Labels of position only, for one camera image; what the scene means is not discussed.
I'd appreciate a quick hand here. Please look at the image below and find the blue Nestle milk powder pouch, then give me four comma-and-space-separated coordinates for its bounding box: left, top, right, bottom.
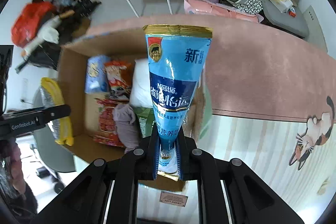
143, 24, 213, 175

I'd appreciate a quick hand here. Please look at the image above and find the mauve cloth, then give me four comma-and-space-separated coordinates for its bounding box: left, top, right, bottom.
113, 104, 142, 153

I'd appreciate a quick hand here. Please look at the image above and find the red snack packet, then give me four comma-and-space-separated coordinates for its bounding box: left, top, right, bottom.
93, 98, 125, 148

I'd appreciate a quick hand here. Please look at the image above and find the pink folded cloth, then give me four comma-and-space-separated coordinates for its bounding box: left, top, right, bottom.
184, 0, 264, 23

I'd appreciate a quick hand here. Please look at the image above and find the orange panda snack bag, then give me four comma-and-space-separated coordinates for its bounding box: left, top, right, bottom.
104, 60, 133, 101

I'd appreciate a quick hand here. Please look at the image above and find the light blue tissue pack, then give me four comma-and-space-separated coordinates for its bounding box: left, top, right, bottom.
85, 55, 110, 94

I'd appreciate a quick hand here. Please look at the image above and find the white soft plastic bag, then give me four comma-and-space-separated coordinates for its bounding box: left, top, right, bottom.
129, 58, 153, 108

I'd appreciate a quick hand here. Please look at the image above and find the white goose plush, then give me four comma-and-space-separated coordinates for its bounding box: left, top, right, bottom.
21, 10, 75, 60

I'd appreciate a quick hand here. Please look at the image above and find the brown cardboard box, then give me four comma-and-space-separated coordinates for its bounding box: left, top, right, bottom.
58, 24, 213, 192

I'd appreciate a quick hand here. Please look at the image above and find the pink striped cat mat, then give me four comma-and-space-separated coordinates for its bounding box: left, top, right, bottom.
88, 15, 335, 223

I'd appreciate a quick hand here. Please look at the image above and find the yellow silver sponge pad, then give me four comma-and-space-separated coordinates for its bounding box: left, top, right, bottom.
40, 77, 74, 146

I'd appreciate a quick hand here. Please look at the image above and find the green patterned packet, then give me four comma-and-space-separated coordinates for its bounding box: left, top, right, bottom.
133, 107, 155, 138

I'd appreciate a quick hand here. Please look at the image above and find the grey round chair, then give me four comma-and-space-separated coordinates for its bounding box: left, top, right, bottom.
31, 87, 77, 173

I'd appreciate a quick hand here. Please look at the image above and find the black stroller frame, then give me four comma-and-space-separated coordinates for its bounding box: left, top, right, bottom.
11, 0, 101, 74

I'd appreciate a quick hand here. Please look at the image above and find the red plastic bag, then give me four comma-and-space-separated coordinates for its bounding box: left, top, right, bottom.
11, 2, 56, 48

